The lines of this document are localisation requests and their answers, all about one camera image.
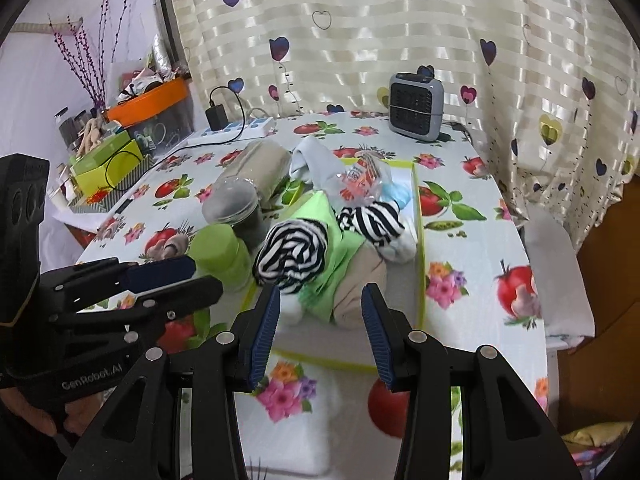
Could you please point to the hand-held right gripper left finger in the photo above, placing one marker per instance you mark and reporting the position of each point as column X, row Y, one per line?
column 265, row 335

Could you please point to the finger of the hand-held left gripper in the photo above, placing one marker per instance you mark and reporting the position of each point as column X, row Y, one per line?
column 190, row 295
column 160, row 272

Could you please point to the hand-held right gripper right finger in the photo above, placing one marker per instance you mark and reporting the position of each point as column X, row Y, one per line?
column 377, row 340

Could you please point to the white tray with green rim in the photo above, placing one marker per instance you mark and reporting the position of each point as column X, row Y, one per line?
column 405, row 300

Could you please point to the beige cloth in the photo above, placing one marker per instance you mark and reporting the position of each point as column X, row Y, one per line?
column 265, row 160
column 360, row 270

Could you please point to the black white striped sock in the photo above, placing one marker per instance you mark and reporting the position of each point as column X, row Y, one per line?
column 370, row 222
column 290, row 255

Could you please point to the green cloth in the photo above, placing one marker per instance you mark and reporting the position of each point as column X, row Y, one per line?
column 320, row 207

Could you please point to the blue face masks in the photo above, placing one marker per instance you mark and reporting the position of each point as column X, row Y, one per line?
column 397, row 192

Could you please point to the clear packet with orange print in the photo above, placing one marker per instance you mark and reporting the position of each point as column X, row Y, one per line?
column 357, row 182

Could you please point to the light grey sock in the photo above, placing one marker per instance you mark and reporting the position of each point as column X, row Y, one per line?
column 312, row 160

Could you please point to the person's left hand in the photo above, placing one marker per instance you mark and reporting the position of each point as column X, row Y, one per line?
column 35, row 412

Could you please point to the green plastic jar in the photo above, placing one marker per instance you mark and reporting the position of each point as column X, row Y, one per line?
column 220, row 250

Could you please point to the striped cardboard box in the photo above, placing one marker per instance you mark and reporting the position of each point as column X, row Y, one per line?
column 135, row 180

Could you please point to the clear jar with grey lid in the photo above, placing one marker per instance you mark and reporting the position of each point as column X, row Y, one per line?
column 230, row 205

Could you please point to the yellow-green box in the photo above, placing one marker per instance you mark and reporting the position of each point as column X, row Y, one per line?
column 120, row 165

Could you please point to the light green flat box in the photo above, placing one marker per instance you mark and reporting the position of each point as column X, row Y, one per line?
column 100, row 152

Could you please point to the fruit print tablecloth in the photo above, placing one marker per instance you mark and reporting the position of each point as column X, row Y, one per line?
column 475, row 240

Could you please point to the beige wooden mannequin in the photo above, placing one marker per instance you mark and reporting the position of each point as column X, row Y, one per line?
column 92, row 135

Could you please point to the beige cloth in plastic bag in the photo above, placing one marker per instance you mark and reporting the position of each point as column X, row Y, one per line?
column 265, row 160

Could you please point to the black charger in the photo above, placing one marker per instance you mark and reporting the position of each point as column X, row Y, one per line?
column 217, row 116

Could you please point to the glass jar with dark lid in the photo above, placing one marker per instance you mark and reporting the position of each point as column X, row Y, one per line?
column 65, row 127
column 81, row 122

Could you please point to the white power strip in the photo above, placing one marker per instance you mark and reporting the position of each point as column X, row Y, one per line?
column 250, row 127

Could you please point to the clear bin with orange lid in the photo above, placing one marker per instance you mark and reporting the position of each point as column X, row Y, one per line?
column 150, row 100

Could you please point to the white cloth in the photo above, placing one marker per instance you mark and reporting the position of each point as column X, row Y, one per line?
column 560, row 285

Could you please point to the purple dried branches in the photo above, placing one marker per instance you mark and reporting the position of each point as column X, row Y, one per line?
column 92, row 85

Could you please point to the silver foil bag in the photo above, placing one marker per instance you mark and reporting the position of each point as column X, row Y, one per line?
column 162, row 55

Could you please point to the wooden cabinet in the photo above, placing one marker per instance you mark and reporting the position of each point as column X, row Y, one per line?
column 600, row 360

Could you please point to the grey fan heater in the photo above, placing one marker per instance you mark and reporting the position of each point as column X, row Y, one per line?
column 415, row 105

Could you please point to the yellow patterned cloth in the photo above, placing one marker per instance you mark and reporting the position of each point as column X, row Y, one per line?
column 597, row 435

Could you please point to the heart print curtain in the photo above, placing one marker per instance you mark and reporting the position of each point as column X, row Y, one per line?
column 400, row 20

